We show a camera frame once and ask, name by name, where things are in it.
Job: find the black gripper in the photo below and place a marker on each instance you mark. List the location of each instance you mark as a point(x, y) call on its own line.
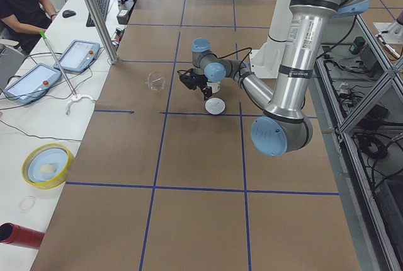
point(206, 92)

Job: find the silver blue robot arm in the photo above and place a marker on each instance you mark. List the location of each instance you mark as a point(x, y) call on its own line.
point(283, 126)

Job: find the white blue-rimmed enamel cup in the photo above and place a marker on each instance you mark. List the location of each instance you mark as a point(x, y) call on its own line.
point(214, 105)

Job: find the pink grabber stick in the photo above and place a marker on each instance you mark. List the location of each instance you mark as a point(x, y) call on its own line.
point(76, 97)

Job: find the far teach pendant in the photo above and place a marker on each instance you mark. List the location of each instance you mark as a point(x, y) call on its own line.
point(79, 56)

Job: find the teach pendant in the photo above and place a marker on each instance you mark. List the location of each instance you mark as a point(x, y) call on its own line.
point(33, 85)
point(79, 56)

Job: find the black keyboard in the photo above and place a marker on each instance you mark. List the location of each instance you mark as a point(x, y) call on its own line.
point(103, 6)

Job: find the yellow tape roll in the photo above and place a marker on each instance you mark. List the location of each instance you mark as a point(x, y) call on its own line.
point(59, 179)

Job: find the black computer mouse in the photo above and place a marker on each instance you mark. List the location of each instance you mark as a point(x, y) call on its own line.
point(68, 13)

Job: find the near teach pendant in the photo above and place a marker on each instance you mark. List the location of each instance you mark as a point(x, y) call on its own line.
point(33, 85)

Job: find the light blue plate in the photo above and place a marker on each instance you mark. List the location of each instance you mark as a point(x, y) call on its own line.
point(47, 164)

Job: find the seated person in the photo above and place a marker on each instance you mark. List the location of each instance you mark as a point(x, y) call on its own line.
point(25, 19)

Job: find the red cylinder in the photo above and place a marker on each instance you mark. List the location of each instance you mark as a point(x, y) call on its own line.
point(16, 235)

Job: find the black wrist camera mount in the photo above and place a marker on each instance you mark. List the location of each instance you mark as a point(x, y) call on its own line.
point(191, 79)

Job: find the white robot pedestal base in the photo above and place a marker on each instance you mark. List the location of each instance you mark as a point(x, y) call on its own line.
point(265, 62)

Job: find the aluminium side frame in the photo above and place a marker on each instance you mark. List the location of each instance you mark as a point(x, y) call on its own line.
point(359, 68)

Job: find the aluminium frame post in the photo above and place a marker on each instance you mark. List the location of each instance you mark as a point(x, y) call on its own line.
point(102, 30)

